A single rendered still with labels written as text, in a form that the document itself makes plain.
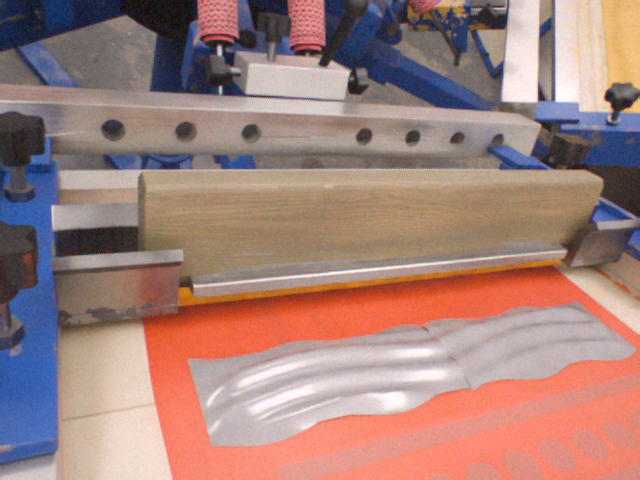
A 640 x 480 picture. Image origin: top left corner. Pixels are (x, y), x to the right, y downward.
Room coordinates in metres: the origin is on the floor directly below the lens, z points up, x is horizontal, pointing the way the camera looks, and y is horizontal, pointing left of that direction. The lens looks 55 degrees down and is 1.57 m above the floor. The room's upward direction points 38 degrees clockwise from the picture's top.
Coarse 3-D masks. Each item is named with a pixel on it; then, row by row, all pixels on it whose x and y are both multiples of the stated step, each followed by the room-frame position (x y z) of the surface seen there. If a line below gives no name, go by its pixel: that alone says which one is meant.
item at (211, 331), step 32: (352, 288) 0.24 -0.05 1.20; (384, 288) 0.26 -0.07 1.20; (160, 320) 0.11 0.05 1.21; (192, 320) 0.13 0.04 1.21; (224, 320) 0.14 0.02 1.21; (256, 320) 0.16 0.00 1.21; (288, 320) 0.17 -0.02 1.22; (320, 320) 0.19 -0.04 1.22; (352, 320) 0.20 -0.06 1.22; (384, 320) 0.22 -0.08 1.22; (160, 352) 0.09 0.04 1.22; (192, 352) 0.11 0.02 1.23; (224, 352) 0.12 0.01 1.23; (160, 384) 0.07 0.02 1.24; (192, 384) 0.09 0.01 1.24; (160, 416) 0.06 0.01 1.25; (192, 416) 0.07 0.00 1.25; (352, 416) 0.12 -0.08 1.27; (384, 416) 0.13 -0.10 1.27; (416, 416) 0.15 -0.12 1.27; (448, 416) 0.16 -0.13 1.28; (192, 448) 0.05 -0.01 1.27; (224, 448) 0.06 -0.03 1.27; (256, 448) 0.07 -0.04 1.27; (288, 448) 0.08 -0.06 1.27; (320, 448) 0.09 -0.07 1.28
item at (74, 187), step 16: (64, 176) 0.18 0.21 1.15; (80, 176) 0.19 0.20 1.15; (96, 176) 0.20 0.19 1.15; (112, 176) 0.21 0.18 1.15; (128, 176) 0.22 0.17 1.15; (64, 192) 0.16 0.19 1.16; (80, 192) 0.17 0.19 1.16; (96, 192) 0.18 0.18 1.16; (112, 192) 0.19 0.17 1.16; (128, 192) 0.20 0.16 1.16; (624, 256) 0.44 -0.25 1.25; (608, 272) 0.44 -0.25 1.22; (624, 272) 0.43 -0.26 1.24; (624, 288) 0.42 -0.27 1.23; (0, 464) -0.01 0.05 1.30; (16, 464) 0.00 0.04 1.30; (32, 464) 0.00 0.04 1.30; (48, 464) 0.00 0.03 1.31
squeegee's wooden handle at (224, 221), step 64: (192, 192) 0.16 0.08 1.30; (256, 192) 0.19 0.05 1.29; (320, 192) 0.22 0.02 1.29; (384, 192) 0.26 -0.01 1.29; (448, 192) 0.30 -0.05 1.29; (512, 192) 0.35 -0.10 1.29; (576, 192) 0.41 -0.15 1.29; (192, 256) 0.15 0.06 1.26; (256, 256) 0.18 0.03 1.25; (320, 256) 0.21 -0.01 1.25; (384, 256) 0.25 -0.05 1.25
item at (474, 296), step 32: (416, 288) 0.28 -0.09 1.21; (448, 288) 0.30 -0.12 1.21; (480, 288) 0.32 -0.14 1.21; (512, 288) 0.34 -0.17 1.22; (544, 288) 0.36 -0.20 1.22; (576, 288) 0.39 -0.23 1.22; (416, 320) 0.24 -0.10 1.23; (608, 320) 0.35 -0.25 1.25; (512, 384) 0.21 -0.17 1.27; (544, 384) 0.23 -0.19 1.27
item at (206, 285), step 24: (336, 264) 0.22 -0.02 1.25; (360, 264) 0.23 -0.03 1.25; (384, 264) 0.24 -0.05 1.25; (408, 264) 0.26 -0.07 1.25; (432, 264) 0.27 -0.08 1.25; (456, 264) 0.29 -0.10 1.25; (480, 264) 0.31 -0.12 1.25; (504, 264) 0.33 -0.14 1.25; (192, 288) 0.13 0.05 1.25; (216, 288) 0.14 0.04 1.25; (240, 288) 0.15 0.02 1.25; (264, 288) 0.17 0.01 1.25; (288, 288) 0.18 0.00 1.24
